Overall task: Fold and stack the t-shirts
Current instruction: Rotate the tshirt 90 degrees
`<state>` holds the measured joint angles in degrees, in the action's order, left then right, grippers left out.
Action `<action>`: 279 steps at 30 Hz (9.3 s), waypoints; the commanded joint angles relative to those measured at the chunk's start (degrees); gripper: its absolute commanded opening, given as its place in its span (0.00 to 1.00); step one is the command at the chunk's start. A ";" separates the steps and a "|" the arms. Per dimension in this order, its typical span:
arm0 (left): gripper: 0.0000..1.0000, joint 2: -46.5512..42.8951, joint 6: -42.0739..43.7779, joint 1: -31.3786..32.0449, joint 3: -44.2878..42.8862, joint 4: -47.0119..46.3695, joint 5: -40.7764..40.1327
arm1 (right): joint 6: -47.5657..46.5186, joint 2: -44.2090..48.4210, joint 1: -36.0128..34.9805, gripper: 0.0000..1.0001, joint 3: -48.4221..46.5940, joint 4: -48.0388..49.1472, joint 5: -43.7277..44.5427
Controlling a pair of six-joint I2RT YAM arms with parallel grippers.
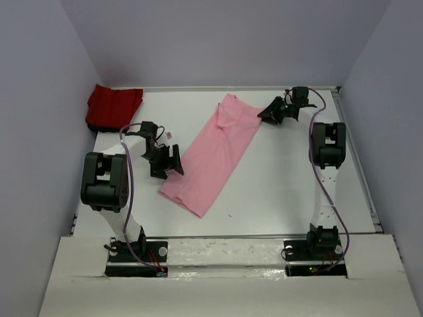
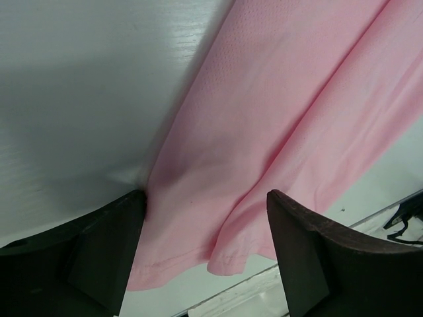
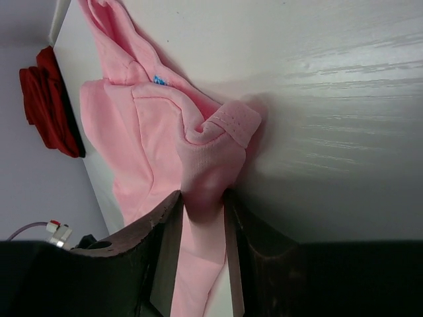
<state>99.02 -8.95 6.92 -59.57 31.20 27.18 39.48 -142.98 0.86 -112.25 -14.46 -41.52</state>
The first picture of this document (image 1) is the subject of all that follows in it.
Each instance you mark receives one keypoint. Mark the pink t shirt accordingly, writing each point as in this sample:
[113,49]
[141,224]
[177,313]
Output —
[212,156]

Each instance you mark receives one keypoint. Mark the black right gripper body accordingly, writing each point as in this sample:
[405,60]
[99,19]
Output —
[286,110]

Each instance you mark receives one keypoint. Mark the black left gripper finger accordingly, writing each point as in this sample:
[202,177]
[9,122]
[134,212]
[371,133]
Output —
[158,173]
[174,161]

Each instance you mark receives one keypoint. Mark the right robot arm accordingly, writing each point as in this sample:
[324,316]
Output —
[326,154]

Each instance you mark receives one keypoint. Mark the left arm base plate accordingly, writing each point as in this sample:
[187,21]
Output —
[151,264]

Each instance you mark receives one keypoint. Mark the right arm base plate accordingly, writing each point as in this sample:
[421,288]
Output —
[301,262]

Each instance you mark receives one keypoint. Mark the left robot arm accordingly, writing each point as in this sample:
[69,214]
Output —
[108,184]

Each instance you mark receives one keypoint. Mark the red folded t shirt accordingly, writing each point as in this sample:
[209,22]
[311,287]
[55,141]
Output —
[109,110]

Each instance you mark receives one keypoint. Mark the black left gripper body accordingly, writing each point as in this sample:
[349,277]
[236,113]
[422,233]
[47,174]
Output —
[160,156]

